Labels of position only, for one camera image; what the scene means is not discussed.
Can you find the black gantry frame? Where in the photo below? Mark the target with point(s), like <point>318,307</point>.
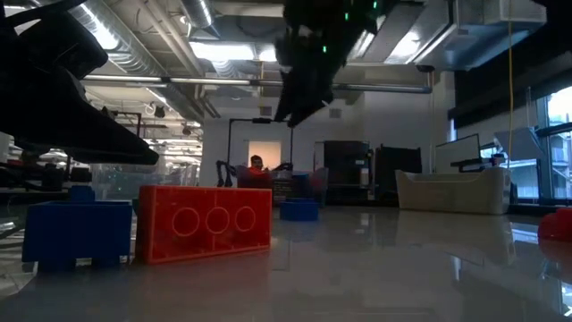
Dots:
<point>261,120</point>
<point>125,114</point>

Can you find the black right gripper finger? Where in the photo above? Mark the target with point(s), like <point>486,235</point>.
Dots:
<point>287,100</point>
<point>310,105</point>

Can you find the dark grey plastic bin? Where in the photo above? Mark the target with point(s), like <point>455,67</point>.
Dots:
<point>277,192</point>

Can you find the person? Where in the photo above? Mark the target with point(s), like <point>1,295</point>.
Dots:
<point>256,162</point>

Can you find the black cabinet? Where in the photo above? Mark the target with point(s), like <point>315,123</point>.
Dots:
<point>346,163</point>
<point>397,167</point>

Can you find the silver ceiling duct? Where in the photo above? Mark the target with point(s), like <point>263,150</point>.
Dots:
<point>196,11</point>

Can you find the orange long brick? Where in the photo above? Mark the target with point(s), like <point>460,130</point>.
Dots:
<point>203,223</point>

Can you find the ceiling light panel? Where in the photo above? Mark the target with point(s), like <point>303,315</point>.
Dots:
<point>232,51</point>

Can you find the red small brick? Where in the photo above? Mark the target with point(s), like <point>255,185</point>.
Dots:
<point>558,226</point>

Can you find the white board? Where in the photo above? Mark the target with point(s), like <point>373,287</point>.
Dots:
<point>456,154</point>

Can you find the silver ceiling pipe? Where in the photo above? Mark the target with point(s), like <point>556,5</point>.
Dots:
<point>201,81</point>

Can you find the white plastic bin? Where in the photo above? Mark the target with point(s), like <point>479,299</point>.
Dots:
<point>451,192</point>

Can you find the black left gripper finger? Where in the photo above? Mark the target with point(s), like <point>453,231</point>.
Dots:
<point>111,154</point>
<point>53,112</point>

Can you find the black background robot arm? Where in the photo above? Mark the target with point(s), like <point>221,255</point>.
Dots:
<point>225,174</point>

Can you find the clear plastic bin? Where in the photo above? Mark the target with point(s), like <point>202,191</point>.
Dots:
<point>134,179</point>

